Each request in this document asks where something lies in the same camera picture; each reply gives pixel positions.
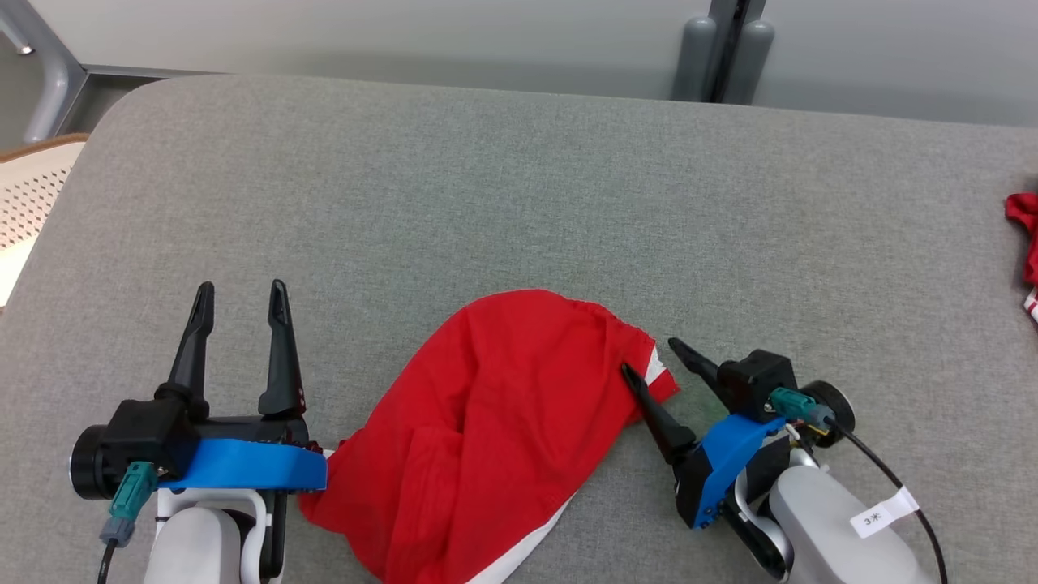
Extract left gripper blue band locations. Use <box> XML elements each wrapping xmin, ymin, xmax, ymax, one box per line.
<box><xmin>69</xmin><ymin>279</ymin><xmax>328</xmax><ymax>582</ymax></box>

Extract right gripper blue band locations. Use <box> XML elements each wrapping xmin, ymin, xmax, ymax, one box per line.
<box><xmin>620</xmin><ymin>337</ymin><xmax>857</xmax><ymax>530</ymax></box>

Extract red shorts white side stripes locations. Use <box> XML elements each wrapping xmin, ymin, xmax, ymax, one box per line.
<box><xmin>298</xmin><ymin>288</ymin><xmax>682</xmax><ymax>584</ymax></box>

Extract red jersey shirt white sleeves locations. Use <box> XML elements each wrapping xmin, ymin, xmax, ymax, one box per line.
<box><xmin>1004</xmin><ymin>191</ymin><xmax>1038</xmax><ymax>325</ymax></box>

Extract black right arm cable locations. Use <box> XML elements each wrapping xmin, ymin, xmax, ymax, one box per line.
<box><xmin>827</xmin><ymin>422</ymin><xmax>950</xmax><ymax>584</ymax></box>

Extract grey metal frame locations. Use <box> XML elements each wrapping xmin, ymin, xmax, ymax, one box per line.
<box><xmin>0</xmin><ymin>0</ymin><xmax>199</xmax><ymax>145</ymax></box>

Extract grey cylinder post foot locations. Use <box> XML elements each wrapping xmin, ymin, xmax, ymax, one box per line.
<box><xmin>726</xmin><ymin>20</ymin><xmax>776</xmax><ymax>106</ymax></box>
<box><xmin>673</xmin><ymin>16</ymin><xmax>719</xmax><ymax>102</ymax></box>

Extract grey partition post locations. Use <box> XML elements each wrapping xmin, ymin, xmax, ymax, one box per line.
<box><xmin>707</xmin><ymin>0</ymin><xmax>768</xmax><ymax>105</ymax></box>

